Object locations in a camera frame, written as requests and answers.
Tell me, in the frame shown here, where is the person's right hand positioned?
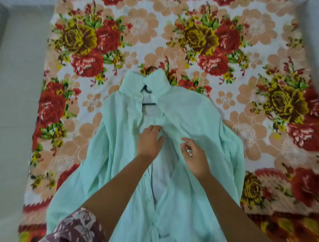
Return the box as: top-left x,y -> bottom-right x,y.
179,137 -> 213,181

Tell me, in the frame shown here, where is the person's left hand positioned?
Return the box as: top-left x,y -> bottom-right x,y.
136,125 -> 165,161

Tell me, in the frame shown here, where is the black wire hanger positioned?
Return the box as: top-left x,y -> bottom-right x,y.
140,66 -> 160,107

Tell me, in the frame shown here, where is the mint green shirt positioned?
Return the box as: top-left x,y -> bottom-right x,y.
46,68 -> 247,242

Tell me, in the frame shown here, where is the person's right forearm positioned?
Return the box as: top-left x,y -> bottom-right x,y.
199,174 -> 272,242

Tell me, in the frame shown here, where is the person's left forearm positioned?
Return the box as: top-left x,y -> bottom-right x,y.
80,154 -> 156,242

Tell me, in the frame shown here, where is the floral bedsheet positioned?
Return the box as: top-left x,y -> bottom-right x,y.
18,0 -> 319,242

